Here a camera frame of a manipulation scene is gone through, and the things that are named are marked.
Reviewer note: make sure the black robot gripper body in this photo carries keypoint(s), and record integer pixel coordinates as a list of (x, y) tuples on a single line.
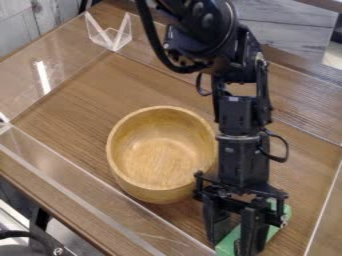
[(243, 169)]

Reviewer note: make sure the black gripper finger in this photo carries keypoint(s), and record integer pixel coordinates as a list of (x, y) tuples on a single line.
[(216, 215), (263, 218)]

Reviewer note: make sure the green rectangular block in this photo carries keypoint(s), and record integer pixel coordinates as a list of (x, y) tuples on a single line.
[(227, 246)]

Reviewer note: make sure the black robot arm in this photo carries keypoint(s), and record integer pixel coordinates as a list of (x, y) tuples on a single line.
[(208, 43)]

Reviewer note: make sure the brown wooden bowl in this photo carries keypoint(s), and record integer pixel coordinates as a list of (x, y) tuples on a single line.
[(157, 146)]

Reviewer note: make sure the black table leg bracket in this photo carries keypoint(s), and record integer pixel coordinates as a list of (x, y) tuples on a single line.
[(40, 239)]

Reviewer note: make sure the clear acrylic front wall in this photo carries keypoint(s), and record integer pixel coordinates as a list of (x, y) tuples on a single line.
[(53, 159)]

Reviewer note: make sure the clear acrylic corner bracket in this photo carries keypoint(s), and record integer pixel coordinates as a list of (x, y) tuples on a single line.
[(109, 38)]

